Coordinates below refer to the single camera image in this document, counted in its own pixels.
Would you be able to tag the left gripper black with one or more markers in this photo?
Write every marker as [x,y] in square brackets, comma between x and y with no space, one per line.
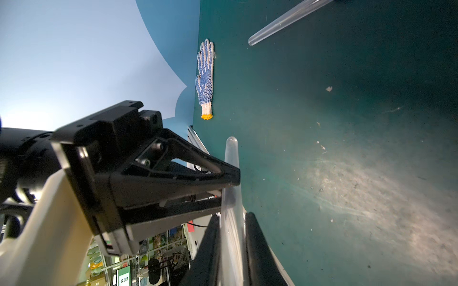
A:
[120,160]

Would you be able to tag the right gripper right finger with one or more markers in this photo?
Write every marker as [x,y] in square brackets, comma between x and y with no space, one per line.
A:
[262,267]

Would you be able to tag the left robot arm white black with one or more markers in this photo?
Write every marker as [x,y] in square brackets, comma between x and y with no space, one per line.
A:
[47,233]

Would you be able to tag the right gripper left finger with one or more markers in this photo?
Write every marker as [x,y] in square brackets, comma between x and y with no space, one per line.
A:
[204,269]

